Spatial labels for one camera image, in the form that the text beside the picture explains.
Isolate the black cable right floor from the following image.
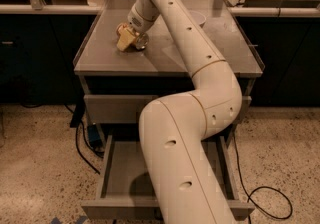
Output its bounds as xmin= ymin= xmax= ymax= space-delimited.
xmin=232 ymin=133 xmax=294 ymax=224

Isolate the grey metal drawer cabinet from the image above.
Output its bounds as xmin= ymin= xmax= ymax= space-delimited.
xmin=72 ymin=0 xmax=266 ymax=146

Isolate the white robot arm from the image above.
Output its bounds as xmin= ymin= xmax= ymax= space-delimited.
xmin=117 ymin=0 xmax=242 ymax=224

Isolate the crushed orange soda can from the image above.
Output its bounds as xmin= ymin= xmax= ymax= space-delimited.
xmin=116 ymin=23 xmax=149 ymax=50

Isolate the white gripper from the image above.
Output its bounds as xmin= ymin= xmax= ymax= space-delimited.
xmin=117 ymin=0 xmax=160 ymax=51

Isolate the open middle grey drawer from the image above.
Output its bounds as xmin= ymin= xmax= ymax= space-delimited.
xmin=81 ymin=137 xmax=255 ymax=221

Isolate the black cable floor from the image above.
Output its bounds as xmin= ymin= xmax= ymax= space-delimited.
xmin=20 ymin=102 xmax=105 ymax=176
xmin=232 ymin=133 xmax=294 ymax=224

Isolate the black counter with white rail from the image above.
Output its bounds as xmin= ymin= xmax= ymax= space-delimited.
xmin=0 ymin=10 xmax=320 ymax=106

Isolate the white ceramic bowl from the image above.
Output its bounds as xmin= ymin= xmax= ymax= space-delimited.
xmin=190 ymin=11 xmax=206 ymax=28

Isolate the closed upper grey drawer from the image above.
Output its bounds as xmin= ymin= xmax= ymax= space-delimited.
xmin=84 ymin=93 xmax=244 ymax=129

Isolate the black cable left floor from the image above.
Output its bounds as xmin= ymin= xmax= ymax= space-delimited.
xmin=20 ymin=102 xmax=105 ymax=176

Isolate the blue power adapter box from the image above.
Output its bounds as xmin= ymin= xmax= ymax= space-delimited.
xmin=87 ymin=125 xmax=102 ymax=148

